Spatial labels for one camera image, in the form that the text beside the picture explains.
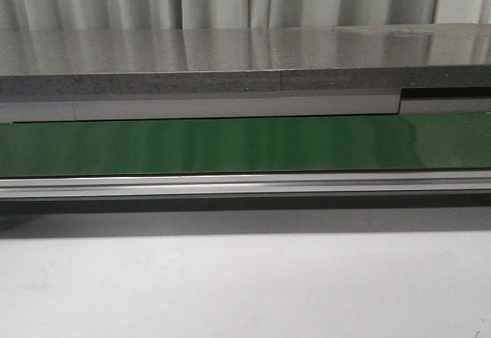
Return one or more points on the grey stone counter slab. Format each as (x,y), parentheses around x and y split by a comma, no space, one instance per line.
(137,75)

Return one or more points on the green conveyor belt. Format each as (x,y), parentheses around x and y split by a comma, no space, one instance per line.
(264,144)

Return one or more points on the aluminium conveyor frame rail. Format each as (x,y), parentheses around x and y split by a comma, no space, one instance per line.
(246,184)

